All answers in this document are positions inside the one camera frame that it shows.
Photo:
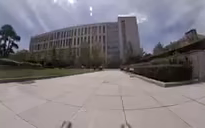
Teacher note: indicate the large curved grey building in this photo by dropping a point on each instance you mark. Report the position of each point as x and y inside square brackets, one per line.
[90, 40]

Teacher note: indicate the row of bare trees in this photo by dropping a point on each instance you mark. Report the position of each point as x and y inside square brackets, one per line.
[73, 56]

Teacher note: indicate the grey concrete slab pavement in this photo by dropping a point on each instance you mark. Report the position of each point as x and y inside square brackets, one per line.
[103, 96]

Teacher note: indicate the dark green hedge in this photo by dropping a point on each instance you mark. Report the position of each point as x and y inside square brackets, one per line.
[163, 71]

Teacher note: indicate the low concrete kerb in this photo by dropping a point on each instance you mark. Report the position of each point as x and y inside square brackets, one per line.
[163, 83]

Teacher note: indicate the robot's own part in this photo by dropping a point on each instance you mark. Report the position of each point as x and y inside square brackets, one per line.
[66, 125]
[125, 126]

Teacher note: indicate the green lawn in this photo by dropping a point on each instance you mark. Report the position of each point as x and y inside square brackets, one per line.
[26, 72]

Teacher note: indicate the building on slope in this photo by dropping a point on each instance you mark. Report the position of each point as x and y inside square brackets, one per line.
[190, 36]

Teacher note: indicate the low green hedge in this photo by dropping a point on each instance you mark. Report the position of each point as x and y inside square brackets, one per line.
[10, 62]

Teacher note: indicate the tall dark tree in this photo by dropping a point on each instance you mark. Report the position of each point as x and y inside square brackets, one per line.
[5, 40]

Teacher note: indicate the grey concrete wall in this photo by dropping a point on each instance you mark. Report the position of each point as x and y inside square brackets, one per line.
[203, 65]

